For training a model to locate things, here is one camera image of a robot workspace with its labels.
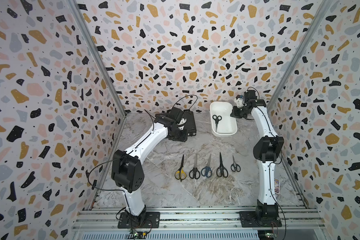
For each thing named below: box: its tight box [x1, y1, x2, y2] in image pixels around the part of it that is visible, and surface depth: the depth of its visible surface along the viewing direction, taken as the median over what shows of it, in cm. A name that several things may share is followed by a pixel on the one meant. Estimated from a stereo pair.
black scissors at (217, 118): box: [212, 114, 222, 133], surface depth 105 cm
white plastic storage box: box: [210, 101, 238, 136], surface depth 103 cm
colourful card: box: [274, 177, 280, 195], surface depth 85 cm
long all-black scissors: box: [216, 152, 229, 178], surface depth 92 cm
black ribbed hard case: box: [183, 109, 197, 136], surface depth 113 cm
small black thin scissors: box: [230, 155, 241, 172], surface depth 95 cm
